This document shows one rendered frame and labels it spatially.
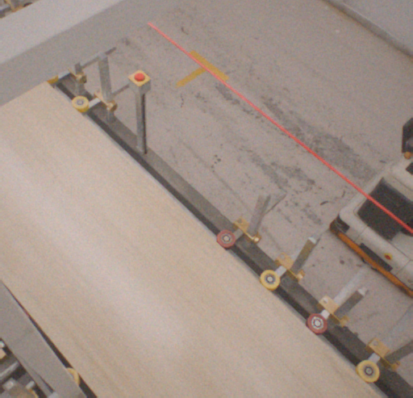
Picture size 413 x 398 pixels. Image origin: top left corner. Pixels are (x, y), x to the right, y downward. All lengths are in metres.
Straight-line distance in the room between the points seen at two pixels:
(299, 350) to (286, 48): 2.83
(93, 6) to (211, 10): 3.99
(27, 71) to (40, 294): 1.61
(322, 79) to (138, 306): 2.68
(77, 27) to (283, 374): 1.65
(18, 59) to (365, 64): 3.99
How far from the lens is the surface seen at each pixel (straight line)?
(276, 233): 3.19
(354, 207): 3.11
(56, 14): 0.51
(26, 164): 2.35
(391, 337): 2.23
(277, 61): 4.14
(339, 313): 2.14
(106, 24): 0.53
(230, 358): 1.94
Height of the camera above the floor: 2.78
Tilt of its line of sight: 58 degrees down
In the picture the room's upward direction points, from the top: 9 degrees clockwise
